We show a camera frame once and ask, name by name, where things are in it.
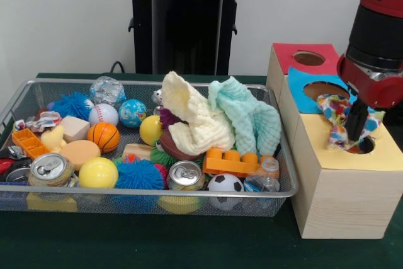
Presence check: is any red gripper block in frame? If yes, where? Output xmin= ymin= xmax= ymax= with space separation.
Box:
xmin=336 ymin=55 xmax=403 ymax=142

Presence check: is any light teal waffle cloth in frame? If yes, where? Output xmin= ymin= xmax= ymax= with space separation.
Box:
xmin=208 ymin=76 xmax=282 ymax=156

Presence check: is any cream waffle cloth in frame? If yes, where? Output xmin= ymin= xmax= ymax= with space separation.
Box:
xmin=159 ymin=71 xmax=236 ymax=156

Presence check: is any wooden box with three holes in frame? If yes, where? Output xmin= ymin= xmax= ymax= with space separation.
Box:
xmin=266 ymin=43 xmax=403 ymax=240

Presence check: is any orange toy building block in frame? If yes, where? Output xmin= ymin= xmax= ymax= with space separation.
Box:
xmin=203 ymin=148 xmax=280 ymax=178

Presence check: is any black and white soccer ball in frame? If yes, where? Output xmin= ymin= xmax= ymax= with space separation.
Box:
xmin=207 ymin=173 xmax=245 ymax=210

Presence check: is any blue spiky rubber ball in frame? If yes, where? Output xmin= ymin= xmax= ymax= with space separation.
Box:
xmin=115 ymin=155 xmax=167 ymax=192
xmin=47 ymin=92 xmax=95 ymax=119

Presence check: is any blue and green globe ball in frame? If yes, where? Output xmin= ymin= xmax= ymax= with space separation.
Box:
xmin=118 ymin=98 xmax=147 ymax=129

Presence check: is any dark green table cloth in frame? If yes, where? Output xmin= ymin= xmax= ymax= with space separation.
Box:
xmin=0 ymin=72 xmax=403 ymax=269

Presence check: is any white toy baseball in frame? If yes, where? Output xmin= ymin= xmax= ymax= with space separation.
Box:
xmin=88 ymin=103 xmax=120 ymax=127

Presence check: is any orange toy basketball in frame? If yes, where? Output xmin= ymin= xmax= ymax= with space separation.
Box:
xmin=87 ymin=121 xmax=121 ymax=153

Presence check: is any yellow smooth ball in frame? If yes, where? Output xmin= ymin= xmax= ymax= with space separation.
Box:
xmin=78 ymin=157 xmax=120 ymax=190

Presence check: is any shallow wire mesh bin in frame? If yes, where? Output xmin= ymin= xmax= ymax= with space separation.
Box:
xmin=0 ymin=78 xmax=299 ymax=218

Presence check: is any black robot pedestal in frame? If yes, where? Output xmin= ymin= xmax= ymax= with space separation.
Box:
xmin=122 ymin=0 xmax=253 ymax=76

